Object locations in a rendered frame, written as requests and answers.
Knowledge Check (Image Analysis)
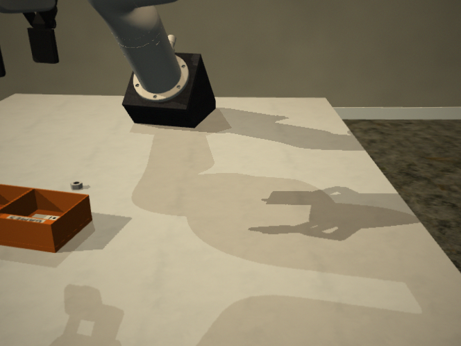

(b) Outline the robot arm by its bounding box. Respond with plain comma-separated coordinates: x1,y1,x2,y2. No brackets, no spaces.
87,0,189,102

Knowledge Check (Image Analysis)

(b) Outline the orange open bin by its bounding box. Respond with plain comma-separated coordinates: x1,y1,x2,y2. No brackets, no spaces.
0,184,92,253

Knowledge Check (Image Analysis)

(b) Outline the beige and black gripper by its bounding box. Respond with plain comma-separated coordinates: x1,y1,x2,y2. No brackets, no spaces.
0,0,59,64

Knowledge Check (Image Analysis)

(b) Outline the beige domino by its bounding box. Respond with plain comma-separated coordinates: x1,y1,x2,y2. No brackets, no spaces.
33,214,59,220

